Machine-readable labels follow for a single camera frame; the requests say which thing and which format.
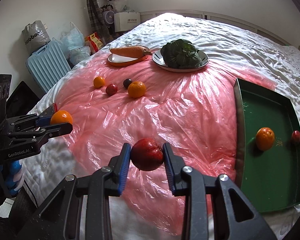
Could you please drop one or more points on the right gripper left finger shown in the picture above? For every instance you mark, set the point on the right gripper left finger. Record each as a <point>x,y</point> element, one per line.
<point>108,181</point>

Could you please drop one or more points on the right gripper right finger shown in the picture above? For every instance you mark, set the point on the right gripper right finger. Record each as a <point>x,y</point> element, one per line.
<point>185,181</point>

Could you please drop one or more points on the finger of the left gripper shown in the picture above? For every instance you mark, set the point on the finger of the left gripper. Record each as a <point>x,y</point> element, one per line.
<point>41,135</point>
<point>46,115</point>

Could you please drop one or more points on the large red apple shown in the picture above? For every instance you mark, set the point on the large red apple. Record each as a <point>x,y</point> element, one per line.
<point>146,154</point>

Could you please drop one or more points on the red plum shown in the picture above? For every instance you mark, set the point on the red plum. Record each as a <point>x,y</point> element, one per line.
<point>111,89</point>

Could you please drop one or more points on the large orange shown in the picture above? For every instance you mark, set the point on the large orange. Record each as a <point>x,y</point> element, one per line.
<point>136,89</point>

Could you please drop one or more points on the blue gloved left hand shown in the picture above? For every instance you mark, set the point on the blue gloved left hand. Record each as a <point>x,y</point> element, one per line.
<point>13,177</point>

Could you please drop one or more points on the light blue suitcase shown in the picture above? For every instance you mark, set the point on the light blue suitcase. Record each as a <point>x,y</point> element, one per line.
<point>48,65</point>

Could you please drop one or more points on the pink plastic sheet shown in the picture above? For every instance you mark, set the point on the pink plastic sheet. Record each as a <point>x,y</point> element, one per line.
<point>194,112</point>

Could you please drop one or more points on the small orange on sheet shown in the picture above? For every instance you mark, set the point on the small orange on sheet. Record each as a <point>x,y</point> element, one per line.
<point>99,82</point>

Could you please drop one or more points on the clear plastic bag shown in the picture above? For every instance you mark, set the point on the clear plastic bag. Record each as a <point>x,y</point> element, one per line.
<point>73,45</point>

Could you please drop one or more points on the grey printed bag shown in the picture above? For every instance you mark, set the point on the grey printed bag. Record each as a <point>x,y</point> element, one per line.
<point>35,36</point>

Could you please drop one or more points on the dark purple plum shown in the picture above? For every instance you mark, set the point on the dark purple plum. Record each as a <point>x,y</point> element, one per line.
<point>126,83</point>

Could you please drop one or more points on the red yellow snack packet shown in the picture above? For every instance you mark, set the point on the red yellow snack packet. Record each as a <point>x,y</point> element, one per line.
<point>94,42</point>

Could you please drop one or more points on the green rectangular tray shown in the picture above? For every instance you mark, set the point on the green rectangular tray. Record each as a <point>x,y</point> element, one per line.
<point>270,179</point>

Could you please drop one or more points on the orange in tray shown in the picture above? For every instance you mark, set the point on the orange in tray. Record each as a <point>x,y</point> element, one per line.
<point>264,138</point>

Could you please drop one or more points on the orange oval plate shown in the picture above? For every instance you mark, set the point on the orange oval plate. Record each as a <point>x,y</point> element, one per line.
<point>121,61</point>

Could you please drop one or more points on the plaid hanging cloth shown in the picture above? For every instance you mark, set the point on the plaid hanging cloth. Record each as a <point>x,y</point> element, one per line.
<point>97,22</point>

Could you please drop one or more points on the orange carrot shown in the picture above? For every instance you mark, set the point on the orange carrot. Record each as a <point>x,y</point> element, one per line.
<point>131,51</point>

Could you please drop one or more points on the small red fruit in tray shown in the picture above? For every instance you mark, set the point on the small red fruit in tray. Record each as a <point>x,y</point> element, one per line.
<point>296,136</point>

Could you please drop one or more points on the lower purple fan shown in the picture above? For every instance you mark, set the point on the lower purple fan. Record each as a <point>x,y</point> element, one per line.
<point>108,17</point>

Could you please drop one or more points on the white round plate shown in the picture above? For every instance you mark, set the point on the white round plate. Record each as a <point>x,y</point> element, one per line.
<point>158,59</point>

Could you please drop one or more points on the white cardboard box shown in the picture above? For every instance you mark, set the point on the white cardboard box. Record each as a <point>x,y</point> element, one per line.
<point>126,21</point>

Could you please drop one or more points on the dark green leafy vegetable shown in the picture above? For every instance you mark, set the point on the dark green leafy vegetable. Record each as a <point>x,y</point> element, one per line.
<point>181,54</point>

